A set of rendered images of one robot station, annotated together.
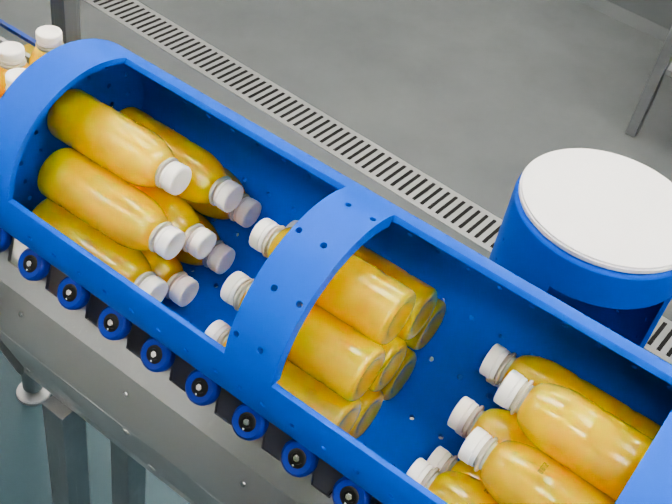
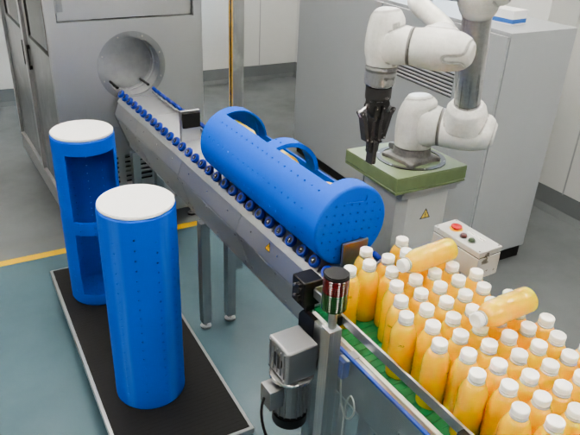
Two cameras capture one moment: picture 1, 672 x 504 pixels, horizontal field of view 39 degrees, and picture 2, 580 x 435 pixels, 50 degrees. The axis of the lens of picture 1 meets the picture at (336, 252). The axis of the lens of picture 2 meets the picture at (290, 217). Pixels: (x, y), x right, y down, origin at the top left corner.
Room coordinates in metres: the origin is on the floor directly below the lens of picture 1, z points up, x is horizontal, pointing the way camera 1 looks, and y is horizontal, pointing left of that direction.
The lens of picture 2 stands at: (2.60, 1.05, 2.05)
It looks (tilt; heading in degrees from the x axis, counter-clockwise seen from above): 28 degrees down; 209
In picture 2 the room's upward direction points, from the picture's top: 3 degrees clockwise
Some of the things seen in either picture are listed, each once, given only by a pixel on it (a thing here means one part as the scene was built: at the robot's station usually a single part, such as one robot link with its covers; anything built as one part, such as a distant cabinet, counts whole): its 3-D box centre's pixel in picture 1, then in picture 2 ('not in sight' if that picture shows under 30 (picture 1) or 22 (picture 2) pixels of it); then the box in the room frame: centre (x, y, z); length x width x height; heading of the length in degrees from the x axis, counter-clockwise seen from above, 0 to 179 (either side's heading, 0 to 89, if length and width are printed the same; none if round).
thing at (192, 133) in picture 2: not in sight; (190, 125); (0.33, -0.77, 1.00); 0.10 x 0.04 x 0.15; 151
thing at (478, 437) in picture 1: (475, 446); not in sight; (0.59, -0.18, 1.10); 0.04 x 0.02 x 0.04; 149
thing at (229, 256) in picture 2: not in sight; (230, 269); (0.41, -0.48, 0.31); 0.06 x 0.06 x 0.63; 61
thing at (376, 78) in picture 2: not in sight; (380, 75); (0.97, 0.43, 1.60); 0.09 x 0.09 x 0.06
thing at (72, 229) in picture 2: not in sight; (91, 216); (0.73, -1.08, 0.59); 0.28 x 0.28 x 0.88
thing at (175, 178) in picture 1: (175, 178); not in sight; (0.86, 0.21, 1.15); 0.04 x 0.02 x 0.04; 152
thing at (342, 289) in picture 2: not in sight; (336, 283); (1.47, 0.57, 1.23); 0.06 x 0.06 x 0.04
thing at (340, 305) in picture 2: not in sight; (334, 299); (1.47, 0.57, 1.18); 0.06 x 0.06 x 0.05
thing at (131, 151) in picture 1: (117, 142); not in sight; (0.90, 0.29, 1.15); 0.18 x 0.07 x 0.07; 62
